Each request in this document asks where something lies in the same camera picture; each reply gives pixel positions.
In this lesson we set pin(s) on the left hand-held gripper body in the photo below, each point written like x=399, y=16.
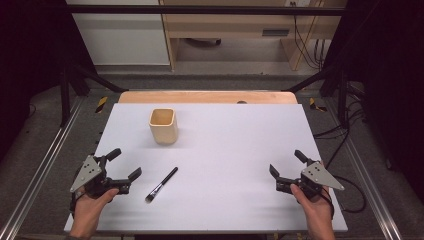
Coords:
x=90, y=171

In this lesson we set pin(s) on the person's right hand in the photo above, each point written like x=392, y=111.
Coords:
x=318, y=211

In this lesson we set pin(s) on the yellow clamp left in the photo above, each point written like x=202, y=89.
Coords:
x=101, y=104

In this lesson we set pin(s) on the light wooden desk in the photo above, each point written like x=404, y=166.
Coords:
x=233, y=25

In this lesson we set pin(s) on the person's left hand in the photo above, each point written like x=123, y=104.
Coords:
x=87, y=211

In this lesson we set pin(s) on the yellow clamp right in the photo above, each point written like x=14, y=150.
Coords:
x=313, y=104

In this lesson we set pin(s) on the white cabinet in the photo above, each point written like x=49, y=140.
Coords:
x=123, y=40

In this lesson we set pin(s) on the square wooden cup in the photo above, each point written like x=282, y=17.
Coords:
x=164, y=133

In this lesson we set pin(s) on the aluminium floor rail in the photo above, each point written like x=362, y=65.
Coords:
x=366, y=180
x=40, y=170

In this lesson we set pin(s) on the yellow clamp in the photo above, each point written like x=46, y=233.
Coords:
x=313, y=104
x=101, y=104

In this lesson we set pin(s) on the black horizontal frame bar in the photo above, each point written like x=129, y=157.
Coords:
x=200, y=10

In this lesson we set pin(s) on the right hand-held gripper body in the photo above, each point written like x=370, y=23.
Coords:
x=318, y=176

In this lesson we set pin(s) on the black metal frame stand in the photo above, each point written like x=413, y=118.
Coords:
x=65, y=96
x=342, y=96

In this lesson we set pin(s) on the black makeup brush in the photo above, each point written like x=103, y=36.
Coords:
x=163, y=183

